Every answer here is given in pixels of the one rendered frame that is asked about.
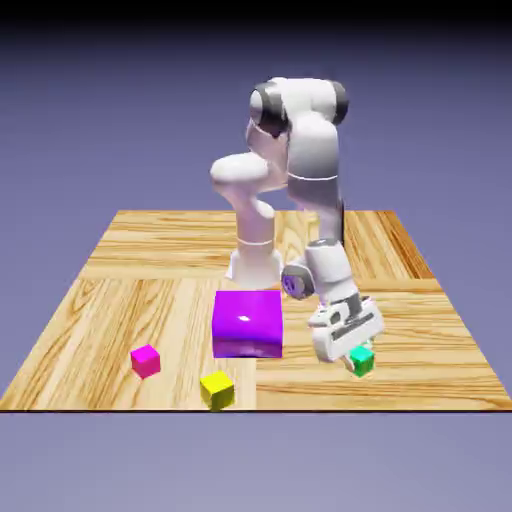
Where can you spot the small yellow cube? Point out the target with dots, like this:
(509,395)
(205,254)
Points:
(217,390)

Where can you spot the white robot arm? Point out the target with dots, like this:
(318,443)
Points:
(312,160)

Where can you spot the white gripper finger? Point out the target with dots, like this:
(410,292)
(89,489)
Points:
(348,363)

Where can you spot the small pink cube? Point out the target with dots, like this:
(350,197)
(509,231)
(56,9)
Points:
(145,361)

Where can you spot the large purple box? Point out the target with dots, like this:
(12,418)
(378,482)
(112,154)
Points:
(247,322)

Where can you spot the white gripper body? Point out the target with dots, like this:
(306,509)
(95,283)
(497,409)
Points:
(344,334)

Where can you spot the small green cube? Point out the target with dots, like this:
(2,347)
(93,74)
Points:
(363,361)

